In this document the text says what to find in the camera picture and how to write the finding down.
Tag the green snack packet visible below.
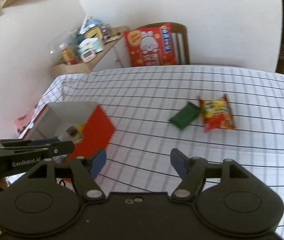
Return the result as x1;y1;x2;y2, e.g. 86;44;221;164
169;101;200;131

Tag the red orange chip bag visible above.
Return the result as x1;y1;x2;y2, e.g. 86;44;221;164
198;94;235;132

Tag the tissue box pack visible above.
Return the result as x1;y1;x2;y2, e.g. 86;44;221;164
78;37;103;54

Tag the white black grid tablecloth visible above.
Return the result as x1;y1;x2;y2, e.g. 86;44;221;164
32;65;284;239

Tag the red rabbit cushion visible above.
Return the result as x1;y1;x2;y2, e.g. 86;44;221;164
124;23;177;67

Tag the wooden chair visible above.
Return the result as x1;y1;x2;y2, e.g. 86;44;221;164
134;22;191;66

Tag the yellow snack packet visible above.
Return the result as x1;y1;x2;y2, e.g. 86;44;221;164
76;124;85;133

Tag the wooden side cabinet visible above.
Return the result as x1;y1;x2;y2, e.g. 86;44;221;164
49;25;130;75

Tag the clear glass jar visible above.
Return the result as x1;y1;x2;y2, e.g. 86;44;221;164
47;31;77;66

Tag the white digital timer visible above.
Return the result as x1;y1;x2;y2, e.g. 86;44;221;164
80;50;96;63

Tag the pink patterned cloth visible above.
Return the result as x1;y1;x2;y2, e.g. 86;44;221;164
13;106;36;135

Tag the orange drink bottle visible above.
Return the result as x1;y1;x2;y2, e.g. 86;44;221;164
59;43;79;65

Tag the red and white cardboard box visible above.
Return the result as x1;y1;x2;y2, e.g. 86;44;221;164
20;101;115;161

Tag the small brown chocolate cake pack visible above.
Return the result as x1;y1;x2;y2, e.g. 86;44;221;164
66;126;79;138

